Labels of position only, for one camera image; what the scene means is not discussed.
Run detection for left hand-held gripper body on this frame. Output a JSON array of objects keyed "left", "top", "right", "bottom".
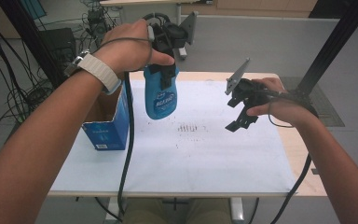
[{"left": 150, "top": 11, "right": 199, "bottom": 68}]

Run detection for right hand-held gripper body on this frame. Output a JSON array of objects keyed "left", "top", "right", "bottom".
[{"left": 224, "top": 57, "right": 276, "bottom": 110}]

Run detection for blue dish soap bottle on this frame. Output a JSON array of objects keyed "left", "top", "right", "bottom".
[{"left": 143, "top": 63, "right": 180, "bottom": 120}]

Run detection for blue cardboard box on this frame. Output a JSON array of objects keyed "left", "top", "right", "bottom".
[{"left": 81, "top": 83, "right": 131, "bottom": 151}]

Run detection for person's right hand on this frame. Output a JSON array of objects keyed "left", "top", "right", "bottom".
[{"left": 245, "top": 77, "right": 320, "bottom": 129}]

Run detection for person's left hand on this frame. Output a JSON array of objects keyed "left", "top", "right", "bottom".
[{"left": 92, "top": 18, "right": 175, "bottom": 78}]

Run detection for white background table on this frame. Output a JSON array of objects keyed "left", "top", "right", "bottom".
[{"left": 99, "top": 0, "right": 213, "bottom": 61}]

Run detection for white table mat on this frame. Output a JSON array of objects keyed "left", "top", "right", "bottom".
[{"left": 49, "top": 79, "right": 297, "bottom": 194}]

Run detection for wristwatch with beige band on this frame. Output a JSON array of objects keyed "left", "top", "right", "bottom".
[{"left": 63, "top": 50, "right": 123, "bottom": 96}]

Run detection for black computer tower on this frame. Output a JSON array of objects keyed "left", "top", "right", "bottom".
[{"left": 87, "top": 8, "right": 116, "bottom": 45}]

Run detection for white table leg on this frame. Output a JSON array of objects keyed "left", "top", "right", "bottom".
[
  {"left": 104, "top": 197, "right": 124, "bottom": 224},
  {"left": 229, "top": 197, "right": 245, "bottom": 224}
]

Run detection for light wooden cabinet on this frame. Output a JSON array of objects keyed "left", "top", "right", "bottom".
[{"left": 181, "top": 0, "right": 320, "bottom": 19}]

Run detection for black equipment box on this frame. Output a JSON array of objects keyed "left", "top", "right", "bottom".
[{"left": 38, "top": 27, "right": 77, "bottom": 64}]

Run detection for person's khaki pants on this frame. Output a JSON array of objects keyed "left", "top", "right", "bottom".
[{"left": 120, "top": 198, "right": 232, "bottom": 224}]

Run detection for teal board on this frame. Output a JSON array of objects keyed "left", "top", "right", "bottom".
[{"left": 19, "top": 0, "right": 48, "bottom": 21}]

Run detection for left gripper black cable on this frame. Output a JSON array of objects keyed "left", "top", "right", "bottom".
[{"left": 117, "top": 12, "right": 171, "bottom": 217}]

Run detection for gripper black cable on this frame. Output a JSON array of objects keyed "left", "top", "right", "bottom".
[
  {"left": 259, "top": 88, "right": 320, "bottom": 224},
  {"left": 117, "top": 12, "right": 171, "bottom": 217}
]

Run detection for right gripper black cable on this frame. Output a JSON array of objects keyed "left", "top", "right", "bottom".
[{"left": 259, "top": 88, "right": 320, "bottom": 224}]

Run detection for thin black cable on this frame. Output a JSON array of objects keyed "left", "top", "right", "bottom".
[
  {"left": 250, "top": 197, "right": 261, "bottom": 224},
  {"left": 93, "top": 197, "right": 119, "bottom": 223}
]

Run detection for black metal frame post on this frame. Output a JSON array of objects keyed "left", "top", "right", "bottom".
[
  {"left": 0, "top": 0, "right": 66, "bottom": 90},
  {"left": 287, "top": 0, "right": 358, "bottom": 105}
]

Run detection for bundle of black floor cables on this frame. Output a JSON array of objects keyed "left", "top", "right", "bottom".
[{"left": 0, "top": 6, "right": 63, "bottom": 160}]

